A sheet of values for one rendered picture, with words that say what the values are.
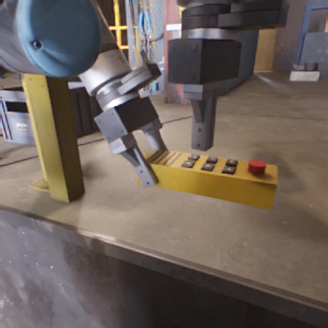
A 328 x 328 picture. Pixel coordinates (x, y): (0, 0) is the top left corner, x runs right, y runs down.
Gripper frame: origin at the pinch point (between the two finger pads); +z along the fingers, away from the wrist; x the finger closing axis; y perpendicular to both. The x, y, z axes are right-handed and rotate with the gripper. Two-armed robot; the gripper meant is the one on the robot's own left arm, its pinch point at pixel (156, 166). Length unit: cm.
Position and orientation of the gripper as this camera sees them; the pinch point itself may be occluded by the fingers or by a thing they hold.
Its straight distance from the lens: 48.6
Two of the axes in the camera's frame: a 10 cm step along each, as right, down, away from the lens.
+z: 4.7, 8.7, 1.6
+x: -3.9, 3.7, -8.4
